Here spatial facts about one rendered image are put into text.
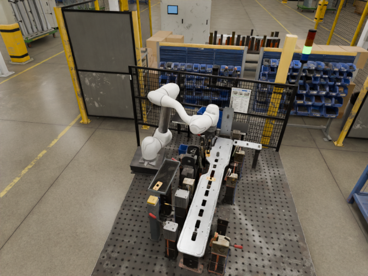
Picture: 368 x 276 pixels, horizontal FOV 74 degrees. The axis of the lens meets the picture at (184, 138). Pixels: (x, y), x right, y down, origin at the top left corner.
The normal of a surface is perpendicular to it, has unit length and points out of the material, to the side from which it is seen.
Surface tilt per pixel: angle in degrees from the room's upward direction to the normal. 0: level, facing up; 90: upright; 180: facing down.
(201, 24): 90
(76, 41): 91
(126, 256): 0
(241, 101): 90
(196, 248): 0
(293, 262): 0
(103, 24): 89
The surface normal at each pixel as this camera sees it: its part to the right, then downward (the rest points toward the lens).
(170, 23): -0.14, 0.57
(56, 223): 0.02, -0.82
